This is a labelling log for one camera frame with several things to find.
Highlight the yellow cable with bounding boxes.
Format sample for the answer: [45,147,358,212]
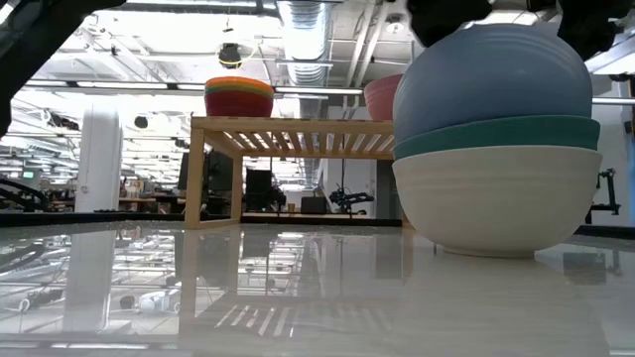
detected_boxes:
[216,43,262,69]

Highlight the black computer monitor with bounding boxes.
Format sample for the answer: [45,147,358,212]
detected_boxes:
[177,150,235,193]

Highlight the large white bowl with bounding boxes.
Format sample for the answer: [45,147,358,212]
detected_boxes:
[391,144,604,259]

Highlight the small orange bowl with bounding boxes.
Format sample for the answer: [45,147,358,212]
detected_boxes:
[204,75,275,90]

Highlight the large pink bowl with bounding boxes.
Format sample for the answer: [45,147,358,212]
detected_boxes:
[363,73,404,123]

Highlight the large blue bowl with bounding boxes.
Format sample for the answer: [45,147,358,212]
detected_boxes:
[392,23,594,145]

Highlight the black metal table frame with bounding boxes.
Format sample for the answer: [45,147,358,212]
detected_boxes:
[0,210,635,240]

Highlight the white column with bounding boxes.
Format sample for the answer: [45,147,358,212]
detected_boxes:
[73,105,124,214]

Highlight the stack of red orange bowls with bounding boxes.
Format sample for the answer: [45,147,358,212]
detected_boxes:
[203,91,275,119]

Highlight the large teal bowl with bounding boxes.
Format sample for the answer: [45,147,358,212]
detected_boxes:
[393,114,601,162]

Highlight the black jointed stand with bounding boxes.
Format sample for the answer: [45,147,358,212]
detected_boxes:
[584,168,622,225]

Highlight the small black box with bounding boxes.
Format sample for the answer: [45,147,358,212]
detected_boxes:
[300,195,328,215]

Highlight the wooden slatted shelf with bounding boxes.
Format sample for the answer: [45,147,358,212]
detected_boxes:
[184,116,413,230]

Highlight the black ceiling camera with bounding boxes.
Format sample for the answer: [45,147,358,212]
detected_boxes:
[217,43,243,70]

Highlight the silver ventilation duct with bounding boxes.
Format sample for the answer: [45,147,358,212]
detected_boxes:
[276,0,332,118]

